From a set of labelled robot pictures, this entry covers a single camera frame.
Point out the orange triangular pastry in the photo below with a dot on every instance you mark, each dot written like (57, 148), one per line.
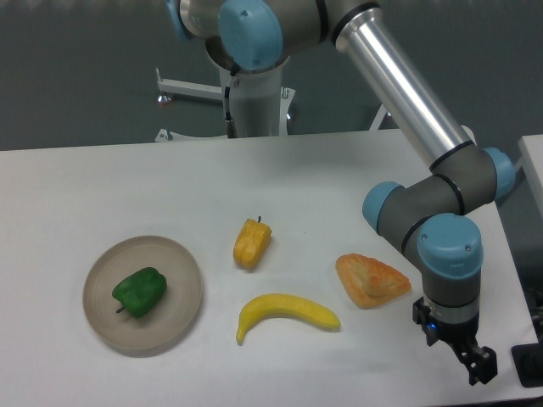
(368, 282)

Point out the green bell pepper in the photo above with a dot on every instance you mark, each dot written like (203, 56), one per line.
(140, 292)

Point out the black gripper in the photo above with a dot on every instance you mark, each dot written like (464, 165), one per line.
(457, 326)

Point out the yellow banana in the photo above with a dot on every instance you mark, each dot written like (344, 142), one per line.
(281, 305)

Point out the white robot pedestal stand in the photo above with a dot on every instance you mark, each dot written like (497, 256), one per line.
(278, 102)

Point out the yellow bell pepper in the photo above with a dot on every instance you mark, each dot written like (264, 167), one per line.
(251, 243)

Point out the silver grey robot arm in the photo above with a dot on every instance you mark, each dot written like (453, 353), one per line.
(427, 222)

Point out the black device at table edge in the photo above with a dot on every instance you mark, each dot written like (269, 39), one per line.
(527, 359)

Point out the beige round plate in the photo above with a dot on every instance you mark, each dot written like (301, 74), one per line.
(169, 321)

